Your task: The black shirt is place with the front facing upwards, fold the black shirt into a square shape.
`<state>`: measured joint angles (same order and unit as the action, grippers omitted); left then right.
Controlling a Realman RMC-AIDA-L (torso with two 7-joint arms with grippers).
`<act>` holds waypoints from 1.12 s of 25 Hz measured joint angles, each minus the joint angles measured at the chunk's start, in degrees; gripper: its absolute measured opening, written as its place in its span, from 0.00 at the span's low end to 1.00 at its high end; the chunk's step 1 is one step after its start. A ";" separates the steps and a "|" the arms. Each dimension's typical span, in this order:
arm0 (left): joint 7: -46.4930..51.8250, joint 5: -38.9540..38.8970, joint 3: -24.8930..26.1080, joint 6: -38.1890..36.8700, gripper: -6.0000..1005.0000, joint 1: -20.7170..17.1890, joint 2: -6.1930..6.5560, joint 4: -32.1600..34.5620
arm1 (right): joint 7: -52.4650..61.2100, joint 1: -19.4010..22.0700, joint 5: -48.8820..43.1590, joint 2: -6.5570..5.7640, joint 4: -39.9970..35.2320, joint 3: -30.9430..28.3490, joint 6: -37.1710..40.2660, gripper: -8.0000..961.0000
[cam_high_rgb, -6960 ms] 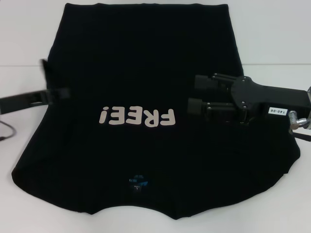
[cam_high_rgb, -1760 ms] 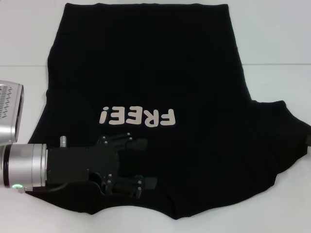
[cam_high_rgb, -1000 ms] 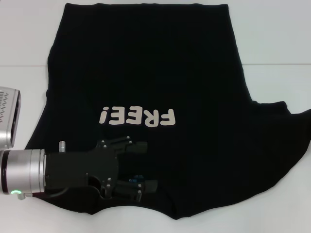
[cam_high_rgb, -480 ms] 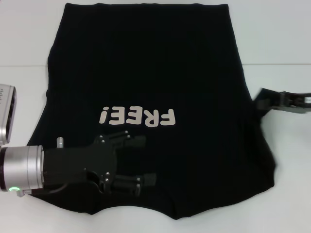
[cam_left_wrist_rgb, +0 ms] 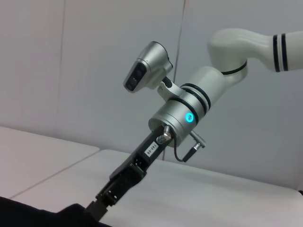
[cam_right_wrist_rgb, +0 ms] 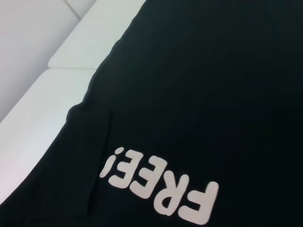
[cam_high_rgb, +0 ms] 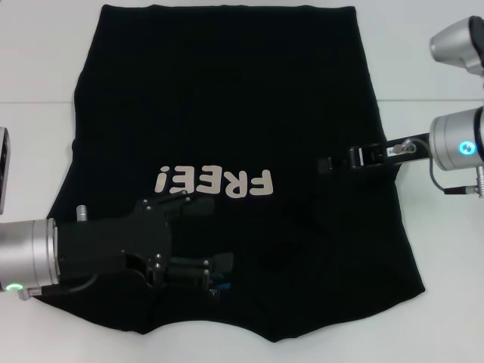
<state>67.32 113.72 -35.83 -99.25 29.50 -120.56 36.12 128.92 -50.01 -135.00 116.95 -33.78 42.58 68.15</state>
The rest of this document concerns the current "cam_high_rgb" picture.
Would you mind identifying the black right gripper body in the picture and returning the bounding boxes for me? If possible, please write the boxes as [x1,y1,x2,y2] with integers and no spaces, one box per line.
[386,132,433,166]

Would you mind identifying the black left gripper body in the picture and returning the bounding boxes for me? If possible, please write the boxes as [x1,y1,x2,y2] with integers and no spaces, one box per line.
[54,198,173,290]

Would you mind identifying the black shirt with FREE print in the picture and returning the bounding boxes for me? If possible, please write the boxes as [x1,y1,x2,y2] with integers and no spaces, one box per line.
[36,2,428,334]

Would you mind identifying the grey left gripper cable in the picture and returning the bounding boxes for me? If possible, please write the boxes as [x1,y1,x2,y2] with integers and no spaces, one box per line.
[21,271,101,300]

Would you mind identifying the right gripper cable with connector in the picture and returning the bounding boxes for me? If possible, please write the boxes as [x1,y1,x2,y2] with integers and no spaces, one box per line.
[400,138,484,198]

